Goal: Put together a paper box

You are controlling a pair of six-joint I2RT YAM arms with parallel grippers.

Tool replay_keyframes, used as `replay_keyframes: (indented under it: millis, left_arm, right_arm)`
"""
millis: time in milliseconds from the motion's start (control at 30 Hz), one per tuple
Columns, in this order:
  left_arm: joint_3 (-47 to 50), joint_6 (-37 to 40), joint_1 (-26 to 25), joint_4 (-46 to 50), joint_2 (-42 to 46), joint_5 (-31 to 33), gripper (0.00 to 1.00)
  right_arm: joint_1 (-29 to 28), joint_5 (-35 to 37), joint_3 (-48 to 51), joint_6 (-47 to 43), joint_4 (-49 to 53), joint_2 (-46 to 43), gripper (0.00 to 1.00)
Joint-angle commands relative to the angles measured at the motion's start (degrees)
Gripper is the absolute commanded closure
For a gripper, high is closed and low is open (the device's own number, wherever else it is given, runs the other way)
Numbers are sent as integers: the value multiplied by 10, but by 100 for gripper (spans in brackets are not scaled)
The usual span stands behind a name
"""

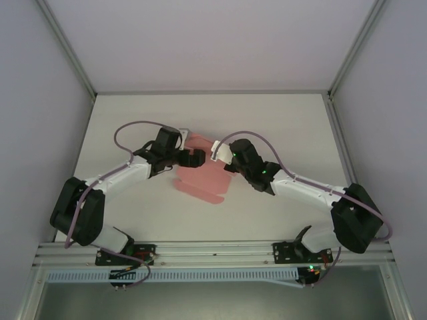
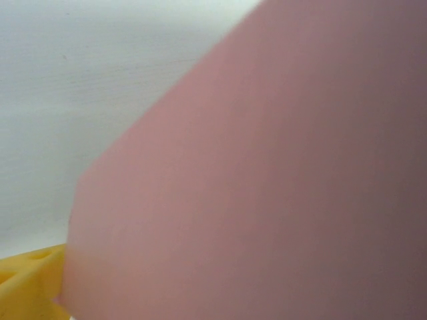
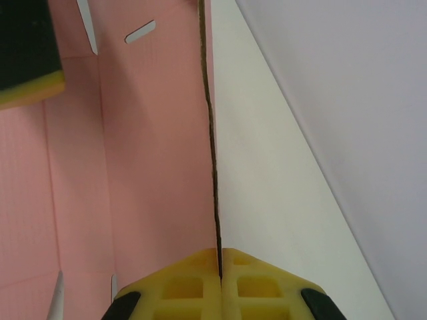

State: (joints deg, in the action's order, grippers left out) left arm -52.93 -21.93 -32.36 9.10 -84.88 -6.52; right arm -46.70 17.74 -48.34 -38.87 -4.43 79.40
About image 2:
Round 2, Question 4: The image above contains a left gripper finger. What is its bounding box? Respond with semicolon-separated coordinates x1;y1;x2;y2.
0;243;73;320

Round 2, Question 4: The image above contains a pink paper box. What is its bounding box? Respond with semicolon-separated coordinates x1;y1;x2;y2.
56;0;427;320

